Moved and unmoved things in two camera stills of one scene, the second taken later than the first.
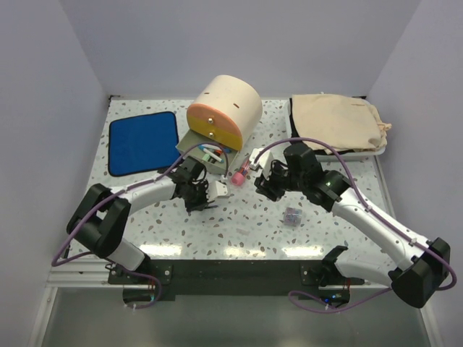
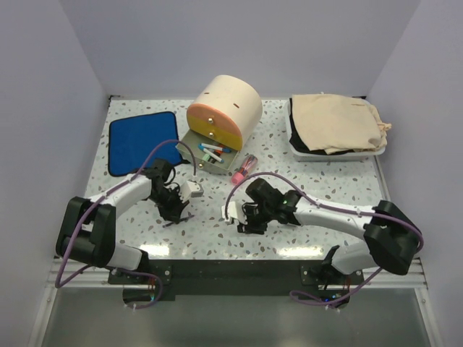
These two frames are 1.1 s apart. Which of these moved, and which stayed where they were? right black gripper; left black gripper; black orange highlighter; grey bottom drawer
Moved: left black gripper; right black gripper
Stayed: grey bottom drawer; black orange highlighter
